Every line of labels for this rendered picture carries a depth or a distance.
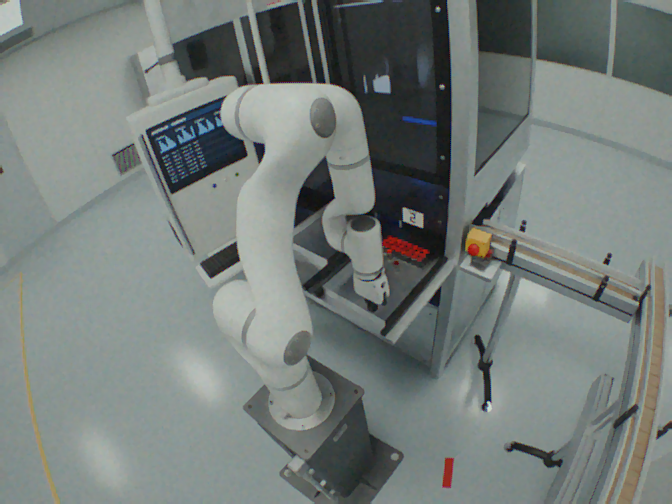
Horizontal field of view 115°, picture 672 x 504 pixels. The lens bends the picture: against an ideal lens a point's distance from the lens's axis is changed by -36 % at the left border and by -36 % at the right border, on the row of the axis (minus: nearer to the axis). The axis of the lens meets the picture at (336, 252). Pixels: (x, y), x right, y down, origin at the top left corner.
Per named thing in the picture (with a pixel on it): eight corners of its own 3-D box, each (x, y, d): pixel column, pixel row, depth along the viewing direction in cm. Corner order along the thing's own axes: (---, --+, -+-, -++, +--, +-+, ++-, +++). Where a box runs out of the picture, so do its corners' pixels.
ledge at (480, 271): (473, 248, 124) (474, 245, 122) (503, 260, 116) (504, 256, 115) (459, 269, 116) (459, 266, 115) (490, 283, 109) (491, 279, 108)
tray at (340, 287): (381, 240, 133) (381, 233, 130) (439, 264, 117) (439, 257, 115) (324, 293, 115) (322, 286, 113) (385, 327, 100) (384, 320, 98)
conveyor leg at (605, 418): (545, 450, 120) (627, 374, 71) (559, 456, 115) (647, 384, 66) (538, 465, 116) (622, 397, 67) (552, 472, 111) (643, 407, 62)
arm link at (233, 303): (284, 400, 69) (248, 340, 54) (234, 358, 79) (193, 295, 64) (319, 363, 75) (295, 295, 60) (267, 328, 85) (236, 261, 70)
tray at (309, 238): (335, 204, 158) (334, 198, 155) (380, 220, 143) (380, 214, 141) (283, 243, 140) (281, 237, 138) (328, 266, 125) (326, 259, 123)
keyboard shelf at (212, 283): (264, 220, 176) (262, 216, 174) (292, 240, 158) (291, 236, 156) (191, 263, 157) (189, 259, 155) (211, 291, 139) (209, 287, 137)
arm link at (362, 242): (343, 265, 90) (371, 277, 85) (336, 226, 82) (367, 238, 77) (361, 247, 95) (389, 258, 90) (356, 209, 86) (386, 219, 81)
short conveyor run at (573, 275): (467, 258, 123) (471, 226, 113) (481, 237, 131) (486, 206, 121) (627, 327, 83) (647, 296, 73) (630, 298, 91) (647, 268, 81)
